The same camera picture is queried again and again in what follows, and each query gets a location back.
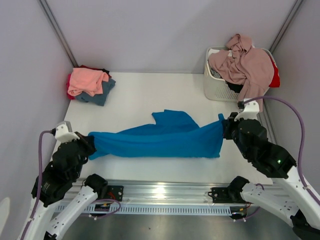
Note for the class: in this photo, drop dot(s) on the white laundry basket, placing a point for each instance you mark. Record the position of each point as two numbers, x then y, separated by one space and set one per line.
217 89

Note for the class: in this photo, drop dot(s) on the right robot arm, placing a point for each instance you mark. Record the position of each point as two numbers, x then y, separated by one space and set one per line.
300 211

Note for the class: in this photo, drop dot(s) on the aluminium mounting rail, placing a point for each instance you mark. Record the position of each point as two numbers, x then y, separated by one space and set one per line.
163 193

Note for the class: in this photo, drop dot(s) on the red shirt in basket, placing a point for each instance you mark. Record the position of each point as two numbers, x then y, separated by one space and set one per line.
275 82

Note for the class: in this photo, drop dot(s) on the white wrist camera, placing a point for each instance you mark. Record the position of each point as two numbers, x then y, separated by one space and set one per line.
249 109
63 132

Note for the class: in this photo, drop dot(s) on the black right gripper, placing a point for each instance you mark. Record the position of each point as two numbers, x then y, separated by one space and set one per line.
228 124

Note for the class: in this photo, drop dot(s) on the grey garment in basket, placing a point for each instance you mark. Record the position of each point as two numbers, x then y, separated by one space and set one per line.
215 74

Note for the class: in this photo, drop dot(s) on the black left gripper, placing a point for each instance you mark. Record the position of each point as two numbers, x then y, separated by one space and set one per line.
88 141

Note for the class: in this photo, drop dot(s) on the blue t shirt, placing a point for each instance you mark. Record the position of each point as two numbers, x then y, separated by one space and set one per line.
173 135

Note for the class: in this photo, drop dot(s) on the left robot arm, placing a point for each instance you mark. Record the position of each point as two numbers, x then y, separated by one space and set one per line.
51 185

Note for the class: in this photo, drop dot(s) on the right corner metal profile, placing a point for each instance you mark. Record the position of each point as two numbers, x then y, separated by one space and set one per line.
294 11

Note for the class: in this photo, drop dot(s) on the corner metal profile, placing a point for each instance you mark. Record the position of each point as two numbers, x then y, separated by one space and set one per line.
57 31
294 11

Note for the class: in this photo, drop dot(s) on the black folded shirt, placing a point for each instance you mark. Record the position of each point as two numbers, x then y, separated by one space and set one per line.
105 71

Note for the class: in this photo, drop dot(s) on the salmon pink folded shirt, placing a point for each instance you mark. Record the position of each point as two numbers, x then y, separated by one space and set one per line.
88 81

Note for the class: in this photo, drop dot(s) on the left corner metal profile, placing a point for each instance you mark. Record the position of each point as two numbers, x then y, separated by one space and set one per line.
57 31

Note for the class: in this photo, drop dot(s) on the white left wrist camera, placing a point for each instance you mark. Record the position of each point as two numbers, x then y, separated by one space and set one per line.
63 132

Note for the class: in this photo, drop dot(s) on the dusty pink shirt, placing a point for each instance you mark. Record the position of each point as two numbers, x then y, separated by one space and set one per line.
243 64

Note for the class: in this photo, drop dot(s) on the white slotted cable duct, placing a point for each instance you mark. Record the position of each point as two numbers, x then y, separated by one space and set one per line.
140 209

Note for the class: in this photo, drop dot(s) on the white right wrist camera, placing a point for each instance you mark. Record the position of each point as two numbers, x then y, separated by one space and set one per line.
249 109

